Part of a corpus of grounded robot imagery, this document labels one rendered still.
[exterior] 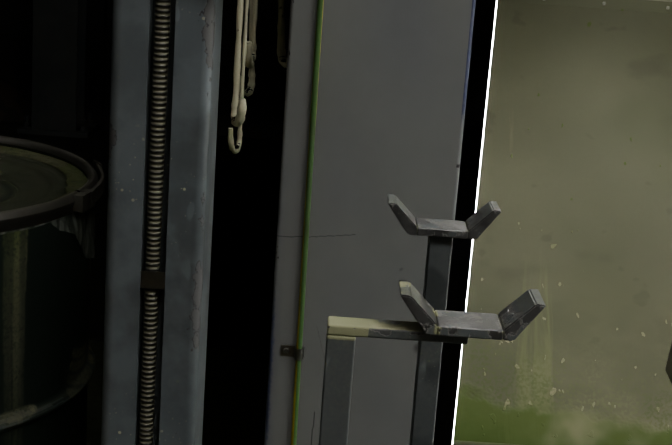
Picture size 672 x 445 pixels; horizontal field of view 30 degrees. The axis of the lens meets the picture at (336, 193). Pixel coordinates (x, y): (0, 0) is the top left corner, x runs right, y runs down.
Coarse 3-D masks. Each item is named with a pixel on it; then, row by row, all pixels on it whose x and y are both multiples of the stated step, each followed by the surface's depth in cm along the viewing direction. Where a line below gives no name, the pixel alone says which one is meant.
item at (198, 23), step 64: (128, 0) 72; (192, 0) 72; (128, 64) 73; (192, 64) 73; (128, 128) 74; (192, 128) 74; (128, 192) 75; (192, 192) 75; (128, 256) 76; (192, 256) 76; (128, 320) 77; (192, 320) 77; (128, 384) 78; (192, 384) 78
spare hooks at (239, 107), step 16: (240, 0) 125; (256, 0) 130; (240, 16) 126; (256, 16) 131; (240, 32) 126; (240, 48) 127; (256, 48) 132; (240, 64) 127; (240, 80) 130; (240, 96) 129; (240, 112) 125; (240, 128) 129; (240, 144) 130
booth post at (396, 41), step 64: (384, 0) 122; (448, 0) 122; (320, 64) 123; (384, 64) 123; (448, 64) 123; (320, 128) 125; (384, 128) 125; (448, 128) 125; (320, 192) 126; (384, 192) 126; (448, 192) 126; (320, 256) 128; (384, 256) 128; (320, 320) 130; (320, 384) 131; (384, 384) 131
